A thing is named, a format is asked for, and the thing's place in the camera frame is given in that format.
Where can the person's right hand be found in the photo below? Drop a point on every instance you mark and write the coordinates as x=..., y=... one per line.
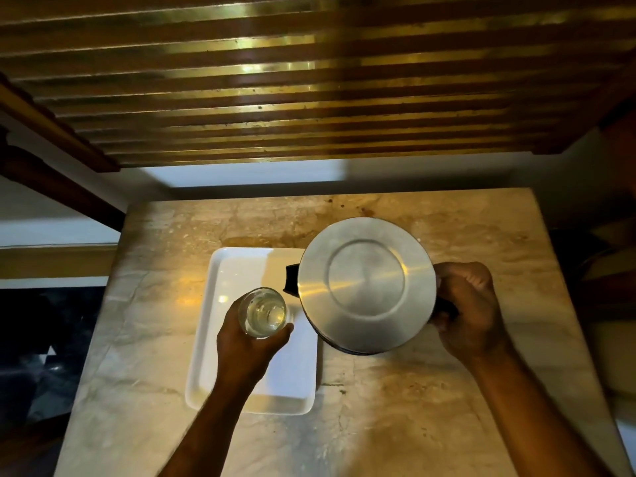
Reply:
x=469, y=312

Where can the person's left hand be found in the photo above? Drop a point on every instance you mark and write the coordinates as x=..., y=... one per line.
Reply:
x=243, y=350

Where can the person's left thumb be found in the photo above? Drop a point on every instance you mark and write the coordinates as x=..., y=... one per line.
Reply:
x=280, y=334

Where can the person's right fingers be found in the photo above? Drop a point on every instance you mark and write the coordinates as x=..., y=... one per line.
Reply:
x=454, y=285

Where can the clear drinking glass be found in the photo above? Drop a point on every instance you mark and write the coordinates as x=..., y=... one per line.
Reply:
x=262, y=312

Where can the stainless steel kettle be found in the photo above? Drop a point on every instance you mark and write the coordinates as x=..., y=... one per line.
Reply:
x=366, y=285

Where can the person's right forearm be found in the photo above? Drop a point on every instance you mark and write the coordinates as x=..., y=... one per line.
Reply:
x=534, y=417

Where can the person's left forearm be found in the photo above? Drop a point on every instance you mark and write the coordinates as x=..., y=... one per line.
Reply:
x=208, y=424

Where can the white rectangular tray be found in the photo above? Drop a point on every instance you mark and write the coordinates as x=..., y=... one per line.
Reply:
x=293, y=362

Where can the wooden slatted panel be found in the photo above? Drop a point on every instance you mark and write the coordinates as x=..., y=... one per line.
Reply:
x=318, y=79

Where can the dark wooden beam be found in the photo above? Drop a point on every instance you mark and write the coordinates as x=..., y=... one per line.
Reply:
x=54, y=186

